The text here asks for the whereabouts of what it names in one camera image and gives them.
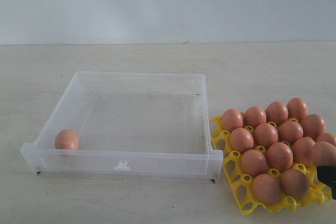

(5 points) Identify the yellow plastic egg rack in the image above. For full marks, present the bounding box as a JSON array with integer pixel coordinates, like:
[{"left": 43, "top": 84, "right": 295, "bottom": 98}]
[{"left": 209, "top": 116, "right": 333, "bottom": 215}]

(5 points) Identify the brown egg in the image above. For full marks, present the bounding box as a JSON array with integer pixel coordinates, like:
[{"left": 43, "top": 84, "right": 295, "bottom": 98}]
[
  {"left": 278, "top": 121, "right": 303, "bottom": 145},
  {"left": 229, "top": 128, "right": 254, "bottom": 154},
  {"left": 287, "top": 98, "right": 308, "bottom": 122},
  {"left": 265, "top": 101, "right": 289, "bottom": 126},
  {"left": 311, "top": 142, "right": 336, "bottom": 167},
  {"left": 243, "top": 106, "right": 267, "bottom": 128},
  {"left": 291, "top": 137, "right": 315, "bottom": 167},
  {"left": 254, "top": 123, "right": 278, "bottom": 148},
  {"left": 300, "top": 114, "right": 326, "bottom": 139},
  {"left": 240, "top": 150, "right": 267, "bottom": 177},
  {"left": 220, "top": 109, "right": 243, "bottom": 132},
  {"left": 315, "top": 132, "right": 336, "bottom": 146},
  {"left": 280, "top": 169, "right": 310, "bottom": 199},
  {"left": 252, "top": 174, "right": 281, "bottom": 205},
  {"left": 266, "top": 142, "right": 293, "bottom": 173}
]

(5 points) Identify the clear plastic tray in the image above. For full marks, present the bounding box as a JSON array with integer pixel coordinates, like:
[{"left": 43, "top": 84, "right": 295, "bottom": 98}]
[{"left": 20, "top": 71, "right": 223, "bottom": 183}]

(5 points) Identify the brown egg corner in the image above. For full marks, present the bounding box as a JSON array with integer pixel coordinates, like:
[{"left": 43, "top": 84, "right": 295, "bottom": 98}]
[{"left": 55, "top": 129, "right": 79, "bottom": 150}]

